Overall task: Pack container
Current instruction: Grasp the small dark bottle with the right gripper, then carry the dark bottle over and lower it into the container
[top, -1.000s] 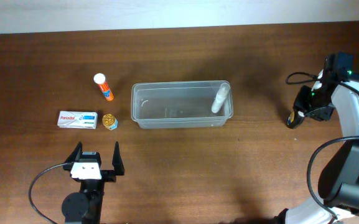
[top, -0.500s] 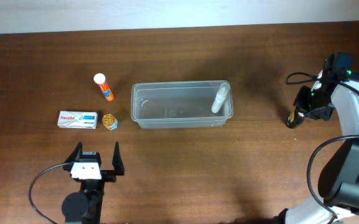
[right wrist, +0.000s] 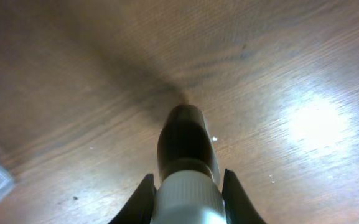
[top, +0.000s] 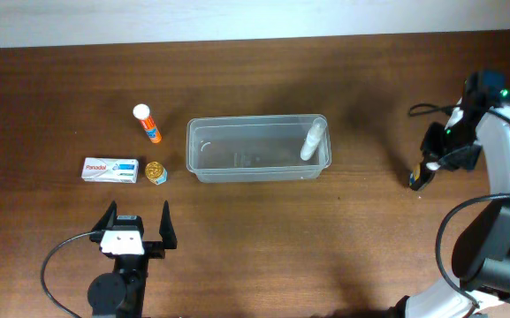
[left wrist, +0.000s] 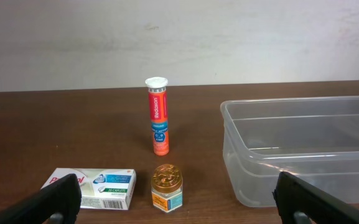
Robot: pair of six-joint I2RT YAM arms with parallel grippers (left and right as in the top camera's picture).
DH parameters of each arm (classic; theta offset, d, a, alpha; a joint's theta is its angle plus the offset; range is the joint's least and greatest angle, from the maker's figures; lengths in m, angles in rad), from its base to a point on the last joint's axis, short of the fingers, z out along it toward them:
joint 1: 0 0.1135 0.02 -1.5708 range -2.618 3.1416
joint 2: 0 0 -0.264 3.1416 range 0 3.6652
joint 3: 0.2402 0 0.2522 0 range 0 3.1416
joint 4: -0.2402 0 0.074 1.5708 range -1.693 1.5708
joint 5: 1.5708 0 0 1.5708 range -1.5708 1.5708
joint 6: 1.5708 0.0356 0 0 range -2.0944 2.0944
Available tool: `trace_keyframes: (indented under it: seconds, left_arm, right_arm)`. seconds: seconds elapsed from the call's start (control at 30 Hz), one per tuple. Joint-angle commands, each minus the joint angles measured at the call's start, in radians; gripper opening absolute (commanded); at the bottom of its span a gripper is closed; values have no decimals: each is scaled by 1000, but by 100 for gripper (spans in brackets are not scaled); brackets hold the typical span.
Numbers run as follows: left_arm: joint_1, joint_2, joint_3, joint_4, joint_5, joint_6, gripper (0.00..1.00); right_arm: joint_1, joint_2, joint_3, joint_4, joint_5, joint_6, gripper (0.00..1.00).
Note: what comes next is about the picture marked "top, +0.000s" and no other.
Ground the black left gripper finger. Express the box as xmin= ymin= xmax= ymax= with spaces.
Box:
xmin=92 ymin=201 xmax=117 ymax=232
xmin=159 ymin=201 xmax=178 ymax=244

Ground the dark bottle white cap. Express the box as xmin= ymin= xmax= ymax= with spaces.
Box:
xmin=408 ymin=162 xmax=440 ymax=191

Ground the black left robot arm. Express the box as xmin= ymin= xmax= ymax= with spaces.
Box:
xmin=88 ymin=202 xmax=178 ymax=318

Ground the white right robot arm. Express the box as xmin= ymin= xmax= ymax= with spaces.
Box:
xmin=386 ymin=70 xmax=510 ymax=318

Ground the clear plastic container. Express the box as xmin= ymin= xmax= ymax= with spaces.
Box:
xmin=186 ymin=114 xmax=332 ymax=183

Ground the white Panadol box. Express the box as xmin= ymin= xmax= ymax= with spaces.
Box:
xmin=81 ymin=157 xmax=139 ymax=184

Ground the small gold-lidded jar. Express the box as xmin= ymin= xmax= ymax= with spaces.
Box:
xmin=145 ymin=162 xmax=168 ymax=185

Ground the orange effervescent tablet tube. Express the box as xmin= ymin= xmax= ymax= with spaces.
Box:
xmin=133 ymin=103 xmax=162 ymax=143

